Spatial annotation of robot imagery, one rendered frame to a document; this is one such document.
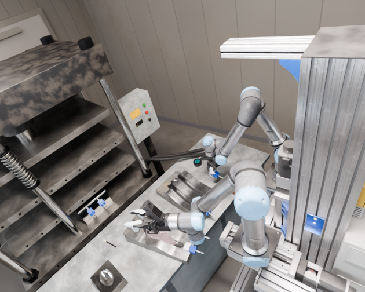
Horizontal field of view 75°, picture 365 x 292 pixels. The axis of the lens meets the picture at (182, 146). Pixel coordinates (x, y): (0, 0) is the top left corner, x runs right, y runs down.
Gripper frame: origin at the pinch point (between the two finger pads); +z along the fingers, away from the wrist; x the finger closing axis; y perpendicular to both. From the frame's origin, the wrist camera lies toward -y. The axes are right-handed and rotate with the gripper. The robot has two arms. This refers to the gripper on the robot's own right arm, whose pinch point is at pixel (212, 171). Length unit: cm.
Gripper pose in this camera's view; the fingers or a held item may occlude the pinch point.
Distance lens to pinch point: 194.1
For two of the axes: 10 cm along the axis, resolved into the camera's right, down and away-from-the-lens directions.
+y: 7.2, 3.1, -6.3
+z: 2.3, 7.5, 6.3
